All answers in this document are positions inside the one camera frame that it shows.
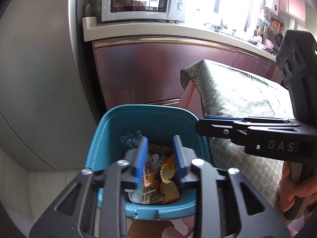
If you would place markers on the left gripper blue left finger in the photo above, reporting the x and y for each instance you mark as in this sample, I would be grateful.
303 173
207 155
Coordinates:
141 156

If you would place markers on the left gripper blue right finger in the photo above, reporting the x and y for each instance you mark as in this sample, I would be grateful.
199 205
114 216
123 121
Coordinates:
179 155

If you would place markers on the small orange peel piece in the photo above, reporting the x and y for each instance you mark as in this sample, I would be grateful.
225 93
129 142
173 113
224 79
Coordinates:
168 170

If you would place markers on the large orange peel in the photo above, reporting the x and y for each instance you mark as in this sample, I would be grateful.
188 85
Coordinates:
170 191

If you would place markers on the clear plastic bottle red label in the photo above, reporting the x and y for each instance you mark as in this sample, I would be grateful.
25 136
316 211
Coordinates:
131 140

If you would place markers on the teal plastic trash bin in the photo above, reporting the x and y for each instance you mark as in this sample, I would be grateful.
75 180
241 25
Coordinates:
159 124

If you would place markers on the maroon kitchen counter cabinets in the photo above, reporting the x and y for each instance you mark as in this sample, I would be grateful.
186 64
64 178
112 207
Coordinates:
140 62

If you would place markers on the person right hand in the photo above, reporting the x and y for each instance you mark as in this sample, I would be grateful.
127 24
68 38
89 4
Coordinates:
288 190

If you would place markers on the patchwork patterned tablecloth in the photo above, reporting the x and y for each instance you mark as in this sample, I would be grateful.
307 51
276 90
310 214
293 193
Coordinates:
229 92

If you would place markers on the pink pot on counter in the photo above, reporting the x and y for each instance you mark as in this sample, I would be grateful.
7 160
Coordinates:
268 43

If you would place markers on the stainless steel refrigerator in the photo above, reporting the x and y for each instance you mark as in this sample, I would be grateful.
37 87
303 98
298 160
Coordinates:
47 113

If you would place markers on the white microwave oven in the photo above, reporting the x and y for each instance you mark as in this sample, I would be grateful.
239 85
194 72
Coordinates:
168 10

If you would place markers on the pink upper wall cabinet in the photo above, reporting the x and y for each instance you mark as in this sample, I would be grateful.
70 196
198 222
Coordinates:
293 2

